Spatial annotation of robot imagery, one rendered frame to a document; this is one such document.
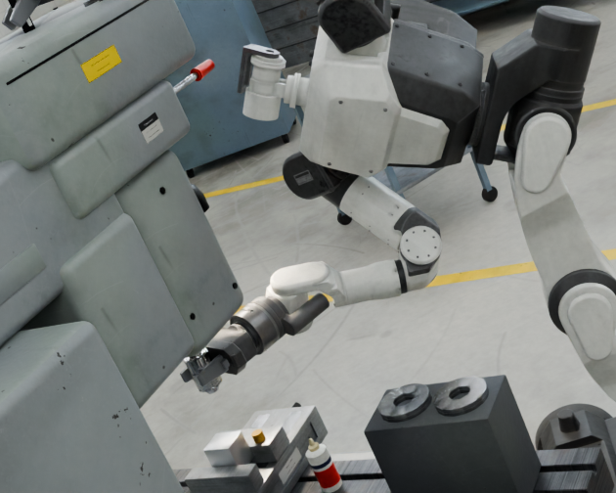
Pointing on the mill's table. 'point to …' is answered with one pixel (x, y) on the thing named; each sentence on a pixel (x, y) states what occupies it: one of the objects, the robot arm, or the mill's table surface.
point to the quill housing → (183, 246)
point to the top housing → (73, 74)
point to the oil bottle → (323, 467)
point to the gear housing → (119, 149)
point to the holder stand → (453, 438)
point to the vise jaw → (273, 445)
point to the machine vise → (314, 427)
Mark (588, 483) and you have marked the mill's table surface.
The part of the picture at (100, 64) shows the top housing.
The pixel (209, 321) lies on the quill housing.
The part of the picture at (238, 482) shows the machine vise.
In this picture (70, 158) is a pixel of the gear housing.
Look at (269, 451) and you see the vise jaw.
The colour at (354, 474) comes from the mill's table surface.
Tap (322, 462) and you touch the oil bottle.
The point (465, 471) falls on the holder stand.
